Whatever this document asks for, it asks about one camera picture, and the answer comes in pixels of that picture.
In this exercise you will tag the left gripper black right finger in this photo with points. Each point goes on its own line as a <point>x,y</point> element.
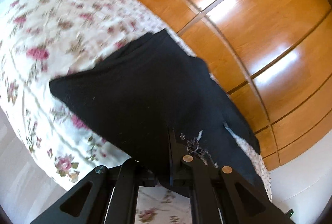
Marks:
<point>218,195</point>

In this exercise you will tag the floral bedspread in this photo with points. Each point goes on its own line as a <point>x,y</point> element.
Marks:
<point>42,40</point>

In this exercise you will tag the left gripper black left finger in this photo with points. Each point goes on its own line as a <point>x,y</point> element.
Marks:
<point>105,195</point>

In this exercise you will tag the black embroidered pants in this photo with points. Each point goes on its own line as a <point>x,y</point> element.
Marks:
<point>145,89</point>

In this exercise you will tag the wooden wardrobe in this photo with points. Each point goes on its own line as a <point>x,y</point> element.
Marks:
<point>273,58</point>

